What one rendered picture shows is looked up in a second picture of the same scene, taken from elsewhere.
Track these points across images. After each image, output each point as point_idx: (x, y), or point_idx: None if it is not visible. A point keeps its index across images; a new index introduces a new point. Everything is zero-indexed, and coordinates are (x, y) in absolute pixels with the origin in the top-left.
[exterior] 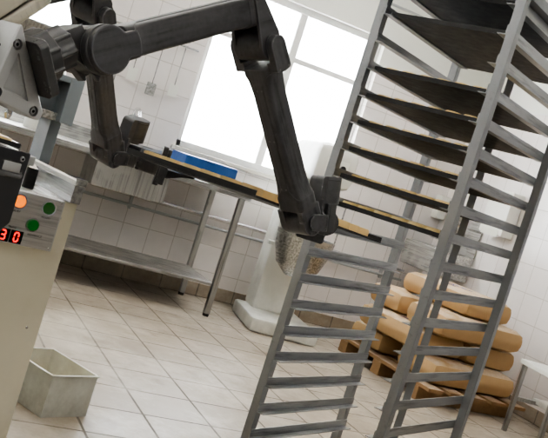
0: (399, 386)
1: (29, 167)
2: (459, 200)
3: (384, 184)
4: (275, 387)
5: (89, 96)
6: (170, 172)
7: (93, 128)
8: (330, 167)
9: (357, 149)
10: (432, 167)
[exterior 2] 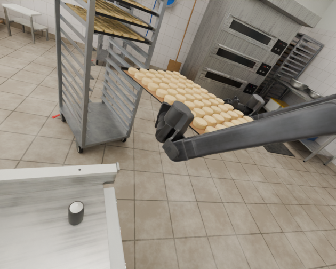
0: (140, 99)
1: (79, 212)
2: (159, 27)
3: (118, 16)
4: (87, 119)
5: (241, 149)
6: None
7: (207, 155)
8: (92, 9)
9: None
10: (142, 6)
